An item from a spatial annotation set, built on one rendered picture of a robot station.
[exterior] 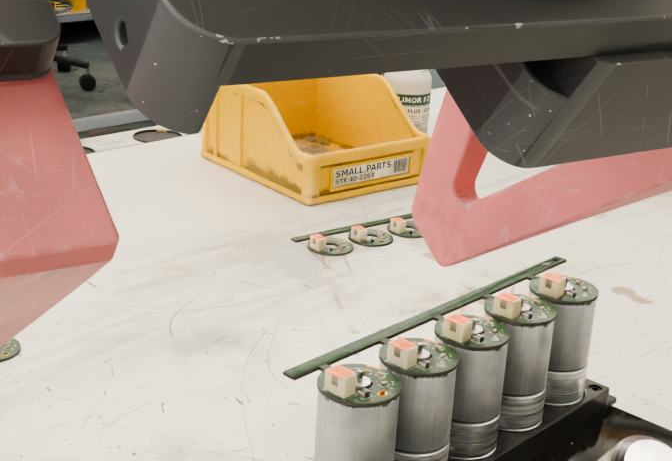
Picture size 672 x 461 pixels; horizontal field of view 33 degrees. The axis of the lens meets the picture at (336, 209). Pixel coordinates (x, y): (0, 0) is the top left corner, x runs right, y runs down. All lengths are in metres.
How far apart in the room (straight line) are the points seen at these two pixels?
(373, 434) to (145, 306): 0.22
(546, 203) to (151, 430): 0.26
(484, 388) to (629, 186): 0.19
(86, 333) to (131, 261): 0.09
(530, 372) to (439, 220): 0.18
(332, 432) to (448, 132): 0.14
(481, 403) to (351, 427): 0.06
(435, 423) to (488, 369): 0.03
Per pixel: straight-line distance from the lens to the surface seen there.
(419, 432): 0.36
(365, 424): 0.34
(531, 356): 0.40
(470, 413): 0.38
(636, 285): 0.61
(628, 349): 0.54
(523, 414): 0.41
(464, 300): 0.41
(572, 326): 0.42
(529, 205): 0.21
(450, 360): 0.36
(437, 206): 0.23
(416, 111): 0.80
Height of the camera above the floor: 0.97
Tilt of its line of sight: 19 degrees down
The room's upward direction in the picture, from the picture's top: 3 degrees clockwise
